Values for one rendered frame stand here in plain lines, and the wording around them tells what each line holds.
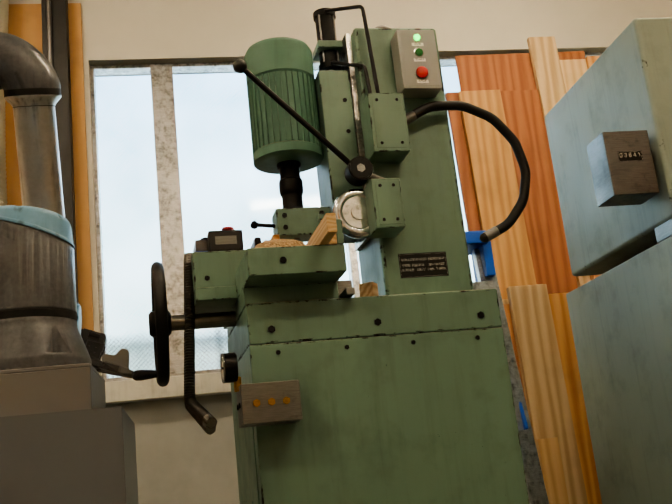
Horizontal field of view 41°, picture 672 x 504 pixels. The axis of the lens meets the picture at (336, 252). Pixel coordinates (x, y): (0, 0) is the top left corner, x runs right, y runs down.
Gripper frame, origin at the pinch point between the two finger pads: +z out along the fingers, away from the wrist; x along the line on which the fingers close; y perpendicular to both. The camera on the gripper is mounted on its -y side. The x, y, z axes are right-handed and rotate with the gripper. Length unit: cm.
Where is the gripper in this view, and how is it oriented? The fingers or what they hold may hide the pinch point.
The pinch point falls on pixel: (133, 376)
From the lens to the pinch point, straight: 217.0
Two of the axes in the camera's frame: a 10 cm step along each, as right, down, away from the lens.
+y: 2.3, -9.2, 3.1
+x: -2.1, 2.7, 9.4
